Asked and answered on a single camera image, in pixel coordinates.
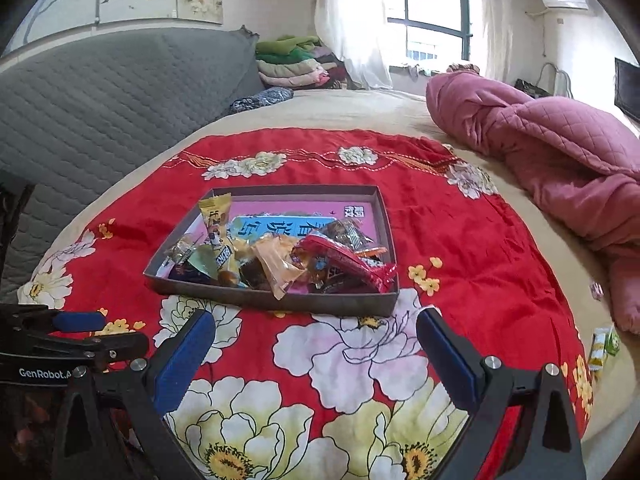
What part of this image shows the red snack packet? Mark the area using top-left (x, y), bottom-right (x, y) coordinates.
top-left (295, 232), bottom-right (397, 294)

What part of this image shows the orange rice cracker packet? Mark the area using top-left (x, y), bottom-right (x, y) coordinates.
top-left (230, 237), bottom-right (256, 266)

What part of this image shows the yellow green candy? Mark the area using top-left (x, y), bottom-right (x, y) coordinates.
top-left (588, 325), bottom-right (620, 373)

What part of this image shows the blue wrapped candy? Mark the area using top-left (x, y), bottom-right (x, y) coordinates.
top-left (168, 262), bottom-right (213, 285)

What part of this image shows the green foil snack packet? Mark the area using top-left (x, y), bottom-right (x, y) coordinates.
top-left (188, 243), bottom-right (218, 280)

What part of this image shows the yellow candy packet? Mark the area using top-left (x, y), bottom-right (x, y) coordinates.
top-left (198, 193), bottom-right (240, 287)

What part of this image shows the red floral cloth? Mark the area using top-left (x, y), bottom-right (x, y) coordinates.
top-left (16, 127), bottom-right (594, 480)

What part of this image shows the clear orange bread packet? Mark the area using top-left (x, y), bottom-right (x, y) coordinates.
top-left (254, 233), bottom-right (306, 300)

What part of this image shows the grey quilted headboard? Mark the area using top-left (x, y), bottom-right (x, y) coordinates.
top-left (1, 28), bottom-right (262, 302)

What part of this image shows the Snickers bar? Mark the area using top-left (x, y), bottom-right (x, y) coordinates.
top-left (307, 256), bottom-right (376, 294)

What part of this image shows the grey cardboard box tray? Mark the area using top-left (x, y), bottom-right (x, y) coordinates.
top-left (143, 184), bottom-right (399, 316)

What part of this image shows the brown chocolate snack packet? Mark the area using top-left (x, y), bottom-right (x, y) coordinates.
top-left (320, 219), bottom-right (373, 252)

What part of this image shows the pink quilted blanket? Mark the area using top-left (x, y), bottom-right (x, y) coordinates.
top-left (426, 70), bottom-right (639, 334)

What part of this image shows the dark patterned cloth bundle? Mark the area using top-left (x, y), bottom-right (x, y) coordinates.
top-left (229, 87), bottom-right (294, 114)

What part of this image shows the stack of folded clothes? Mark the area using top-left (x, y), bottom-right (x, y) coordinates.
top-left (255, 36), bottom-right (361, 90)

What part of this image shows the black television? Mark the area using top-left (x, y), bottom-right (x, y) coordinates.
top-left (614, 58), bottom-right (640, 122)

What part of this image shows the white curtain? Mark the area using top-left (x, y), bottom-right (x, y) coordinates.
top-left (314, 0), bottom-right (393, 89)

